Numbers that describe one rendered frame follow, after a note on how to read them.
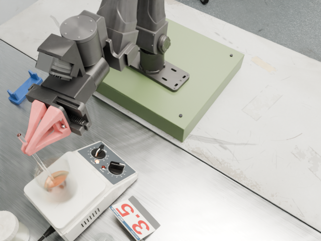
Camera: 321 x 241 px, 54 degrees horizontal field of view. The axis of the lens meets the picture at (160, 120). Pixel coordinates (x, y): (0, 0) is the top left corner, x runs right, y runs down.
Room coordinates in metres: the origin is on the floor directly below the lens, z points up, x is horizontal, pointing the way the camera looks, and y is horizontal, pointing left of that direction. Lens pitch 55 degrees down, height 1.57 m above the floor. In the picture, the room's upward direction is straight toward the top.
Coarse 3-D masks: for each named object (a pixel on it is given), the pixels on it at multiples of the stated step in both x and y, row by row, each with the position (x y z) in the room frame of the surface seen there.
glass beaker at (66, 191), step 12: (48, 156) 0.27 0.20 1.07; (60, 156) 0.27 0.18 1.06; (36, 168) 0.25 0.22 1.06; (48, 168) 0.26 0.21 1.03; (60, 168) 0.27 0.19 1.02; (36, 180) 0.23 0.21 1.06; (72, 180) 0.24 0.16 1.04; (48, 192) 0.21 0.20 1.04; (60, 192) 0.21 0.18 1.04; (72, 192) 0.23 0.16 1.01
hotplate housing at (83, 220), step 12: (132, 168) 0.32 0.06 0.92; (132, 180) 0.29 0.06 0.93; (108, 192) 0.24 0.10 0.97; (120, 192) 0.26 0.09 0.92; (96, 204) 0.22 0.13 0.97; (108, 204) 0.23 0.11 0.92; (84, 216) 0.20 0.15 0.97; (96, 216) 0.21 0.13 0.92; (48, 228) 0.18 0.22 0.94; (72, 228) 0.17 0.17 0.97; (84, 228) 0.19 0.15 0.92; (72, 240) 0.16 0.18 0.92
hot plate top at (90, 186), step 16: (80, 160) 0.30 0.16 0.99; (80, 176) 0.27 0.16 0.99; (96, 176) 0.27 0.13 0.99; (32, 192) 0.23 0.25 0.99; (80, 192) 0.23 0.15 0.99; (96, 192) 0.23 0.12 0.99; (48, 208) 0.20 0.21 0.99; (64, 208) 0.20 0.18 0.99; (80, 208) 0.20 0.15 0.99; (64, 224) 0.17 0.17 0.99
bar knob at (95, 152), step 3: (102, 144) 0.36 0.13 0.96; (99, 147) 0.35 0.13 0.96; (102, 147) 0.35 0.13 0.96; (93, 150) 0.35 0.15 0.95; (96, 150) 0.34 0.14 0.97; (99, 150) 0.34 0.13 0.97; (102, 150) 0.35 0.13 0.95; (93, 153) 0.34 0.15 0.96; (96, 153) 0.33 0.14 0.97; (99, 153) 0.33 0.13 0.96; (102, 153) 0.34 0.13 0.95; (105, 153) 0.34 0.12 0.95; (96, 156) 0.33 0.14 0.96; (99, 156) 0.33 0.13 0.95; (102, 156) 0.33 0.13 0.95
